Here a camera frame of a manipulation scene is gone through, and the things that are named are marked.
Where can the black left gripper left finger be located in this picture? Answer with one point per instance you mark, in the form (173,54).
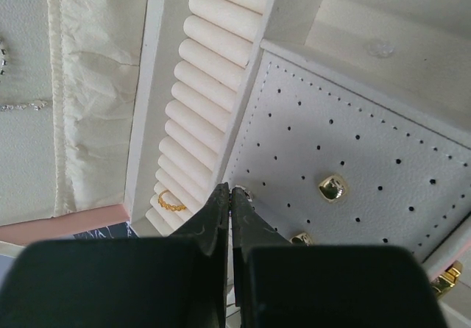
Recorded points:
(175,281)

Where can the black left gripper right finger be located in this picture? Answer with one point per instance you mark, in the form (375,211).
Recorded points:
(281,284)

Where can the pink jewelry box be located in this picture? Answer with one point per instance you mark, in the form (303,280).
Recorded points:
(120,117)

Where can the gold square earring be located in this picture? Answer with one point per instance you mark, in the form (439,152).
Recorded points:
(302,239)
(333,188)

